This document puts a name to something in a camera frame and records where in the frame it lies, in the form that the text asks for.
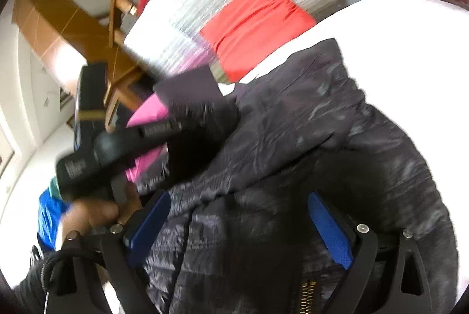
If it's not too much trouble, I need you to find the brown wooden wardrobe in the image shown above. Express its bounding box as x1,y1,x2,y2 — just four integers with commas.
13,0,154,132

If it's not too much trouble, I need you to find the black braided cable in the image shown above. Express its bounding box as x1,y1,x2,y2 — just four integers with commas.
41,251,98,303

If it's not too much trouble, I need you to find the black quilted jacket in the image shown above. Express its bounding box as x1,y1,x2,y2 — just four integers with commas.
141,37,460,314

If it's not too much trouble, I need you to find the orange-red cushion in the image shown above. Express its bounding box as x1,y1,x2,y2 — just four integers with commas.
200,0,317,84

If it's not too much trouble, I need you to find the white textured bedspread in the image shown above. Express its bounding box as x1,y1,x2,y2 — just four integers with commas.
220,0,469,303

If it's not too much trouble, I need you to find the teal garment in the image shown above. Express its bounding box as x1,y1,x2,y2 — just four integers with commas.
48,177,64,199

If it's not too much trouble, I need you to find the silver foil mat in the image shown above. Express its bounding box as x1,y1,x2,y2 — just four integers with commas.
123,0,338,84

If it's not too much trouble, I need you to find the pink pillow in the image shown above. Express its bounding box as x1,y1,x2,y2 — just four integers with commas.
125,94,171,190

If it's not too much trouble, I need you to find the blue garment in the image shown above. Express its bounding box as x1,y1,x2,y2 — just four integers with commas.
37,186,72,253

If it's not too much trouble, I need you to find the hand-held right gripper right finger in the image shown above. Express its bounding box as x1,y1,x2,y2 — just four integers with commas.
307,191,434,314

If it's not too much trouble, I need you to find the person's left hand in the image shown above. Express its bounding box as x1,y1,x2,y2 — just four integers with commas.
60,185,143,243

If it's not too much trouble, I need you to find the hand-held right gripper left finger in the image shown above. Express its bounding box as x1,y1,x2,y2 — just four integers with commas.
47,190,171,314

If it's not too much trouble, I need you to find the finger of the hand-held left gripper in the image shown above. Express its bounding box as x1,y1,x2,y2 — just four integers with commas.
125,117,184,158

